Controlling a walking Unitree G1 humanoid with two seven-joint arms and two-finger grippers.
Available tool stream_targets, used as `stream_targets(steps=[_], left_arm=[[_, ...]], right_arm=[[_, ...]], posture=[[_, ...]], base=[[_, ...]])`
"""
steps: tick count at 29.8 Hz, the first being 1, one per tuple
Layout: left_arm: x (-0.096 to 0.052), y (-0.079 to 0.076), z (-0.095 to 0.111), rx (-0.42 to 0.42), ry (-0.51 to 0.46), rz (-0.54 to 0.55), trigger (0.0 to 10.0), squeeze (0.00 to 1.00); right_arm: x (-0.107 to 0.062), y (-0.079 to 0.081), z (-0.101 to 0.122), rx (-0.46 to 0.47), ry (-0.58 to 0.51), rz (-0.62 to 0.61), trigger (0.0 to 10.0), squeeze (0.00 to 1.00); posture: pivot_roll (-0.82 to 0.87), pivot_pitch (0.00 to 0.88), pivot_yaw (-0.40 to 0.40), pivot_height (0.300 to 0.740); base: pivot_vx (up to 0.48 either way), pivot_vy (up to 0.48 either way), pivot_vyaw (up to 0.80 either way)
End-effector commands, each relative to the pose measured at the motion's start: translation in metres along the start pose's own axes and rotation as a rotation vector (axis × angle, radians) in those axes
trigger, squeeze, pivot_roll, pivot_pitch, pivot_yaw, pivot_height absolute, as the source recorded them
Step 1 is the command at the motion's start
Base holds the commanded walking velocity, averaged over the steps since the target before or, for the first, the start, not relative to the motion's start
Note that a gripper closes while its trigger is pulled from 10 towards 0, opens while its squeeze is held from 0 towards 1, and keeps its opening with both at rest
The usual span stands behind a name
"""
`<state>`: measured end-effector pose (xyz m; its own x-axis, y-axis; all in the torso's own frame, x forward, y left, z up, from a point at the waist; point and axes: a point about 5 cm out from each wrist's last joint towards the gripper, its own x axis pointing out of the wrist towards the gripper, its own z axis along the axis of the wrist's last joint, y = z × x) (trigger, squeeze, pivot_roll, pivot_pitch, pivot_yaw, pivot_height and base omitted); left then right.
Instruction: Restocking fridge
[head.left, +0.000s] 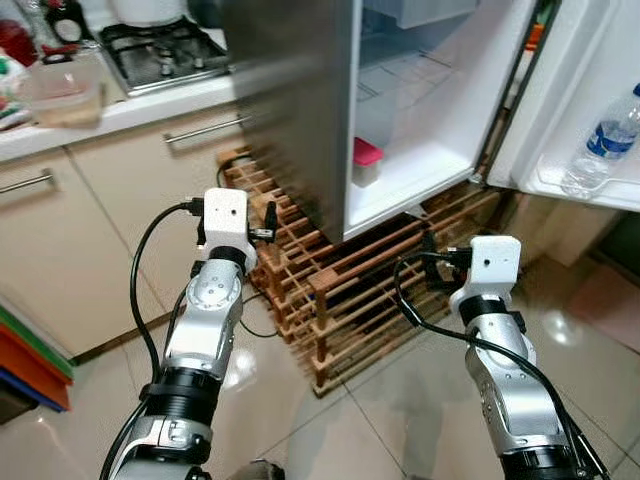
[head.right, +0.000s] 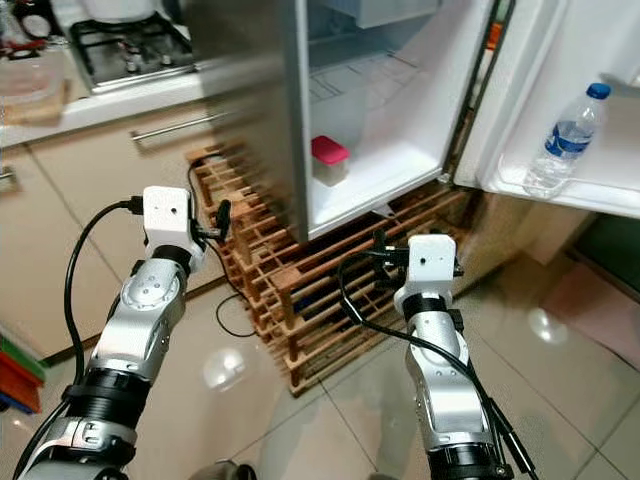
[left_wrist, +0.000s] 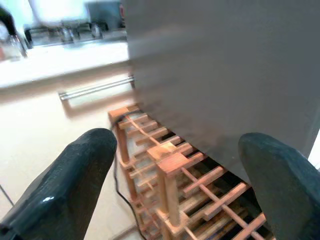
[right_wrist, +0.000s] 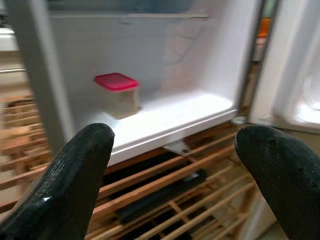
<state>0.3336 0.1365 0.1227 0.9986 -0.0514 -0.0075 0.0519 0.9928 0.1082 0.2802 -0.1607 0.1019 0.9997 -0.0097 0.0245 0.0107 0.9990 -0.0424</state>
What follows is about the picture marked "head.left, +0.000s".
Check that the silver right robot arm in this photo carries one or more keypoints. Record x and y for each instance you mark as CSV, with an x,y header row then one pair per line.
x,y
500,370

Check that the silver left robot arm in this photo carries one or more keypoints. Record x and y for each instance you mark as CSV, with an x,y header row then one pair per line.
x,y
205,320

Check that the silver mini fridge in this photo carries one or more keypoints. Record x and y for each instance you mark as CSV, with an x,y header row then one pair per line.
x,y
290,100

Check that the wooden wine rack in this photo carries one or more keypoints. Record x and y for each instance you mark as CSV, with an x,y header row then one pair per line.
x,y
350,300

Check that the red lidded small container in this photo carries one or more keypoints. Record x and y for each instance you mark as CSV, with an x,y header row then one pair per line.
x,y
366,160

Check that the beige kitchen cabinet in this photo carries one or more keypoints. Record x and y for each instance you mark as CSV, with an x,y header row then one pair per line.
x,y
90,230

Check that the steel gas stove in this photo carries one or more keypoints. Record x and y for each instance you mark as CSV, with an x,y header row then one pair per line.
x,y
165,55

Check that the clear water bottle blue cap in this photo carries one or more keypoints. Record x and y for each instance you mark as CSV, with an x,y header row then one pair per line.
x,y
600,140

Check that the clear plastic food container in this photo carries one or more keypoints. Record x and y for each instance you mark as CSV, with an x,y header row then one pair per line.
x,y
62,95

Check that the white cooking pot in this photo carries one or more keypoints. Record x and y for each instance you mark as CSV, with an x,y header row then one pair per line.
x,y
150,8

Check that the grey robot foot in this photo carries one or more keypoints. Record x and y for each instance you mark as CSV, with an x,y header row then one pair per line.
x,y
255,472

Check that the orange green blue stack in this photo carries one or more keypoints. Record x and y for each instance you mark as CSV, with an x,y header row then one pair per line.
x,y
30,360

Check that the dark green liquor bottle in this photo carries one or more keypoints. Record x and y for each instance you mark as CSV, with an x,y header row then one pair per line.
x,y
68,22

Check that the white carton red print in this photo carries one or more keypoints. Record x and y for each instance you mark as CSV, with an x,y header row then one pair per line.
x,y
10,95

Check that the red stand mixer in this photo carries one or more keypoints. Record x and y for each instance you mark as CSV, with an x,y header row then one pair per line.
x,y
15,42

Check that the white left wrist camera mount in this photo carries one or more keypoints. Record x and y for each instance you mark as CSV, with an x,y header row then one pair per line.
x,y
226,215

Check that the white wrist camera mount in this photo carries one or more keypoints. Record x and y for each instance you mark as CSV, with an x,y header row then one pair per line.
x,y
226,215
495,262

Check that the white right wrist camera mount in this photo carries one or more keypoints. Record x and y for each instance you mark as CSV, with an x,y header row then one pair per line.
x,y
495,262

